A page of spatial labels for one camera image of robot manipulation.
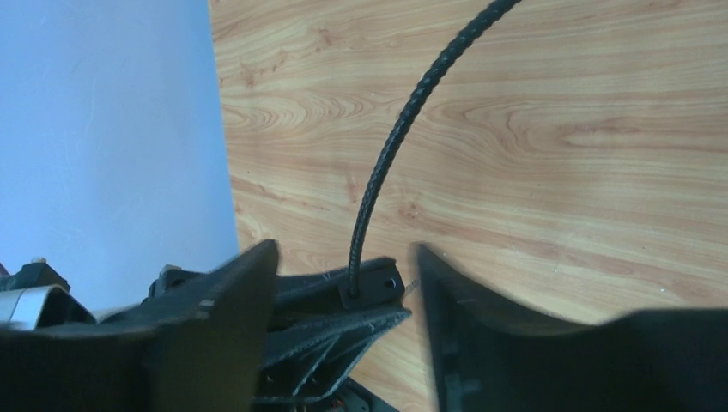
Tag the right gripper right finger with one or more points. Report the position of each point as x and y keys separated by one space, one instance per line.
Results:
x=491 y=353

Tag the black cable lock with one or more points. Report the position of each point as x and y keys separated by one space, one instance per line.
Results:
x=365 y=284

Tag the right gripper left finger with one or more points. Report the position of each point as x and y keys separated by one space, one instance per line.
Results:
x=198 y=347

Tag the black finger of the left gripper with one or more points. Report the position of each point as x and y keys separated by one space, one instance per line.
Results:
x=309 y=361

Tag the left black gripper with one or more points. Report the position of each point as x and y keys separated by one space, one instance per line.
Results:
x=37 y=296

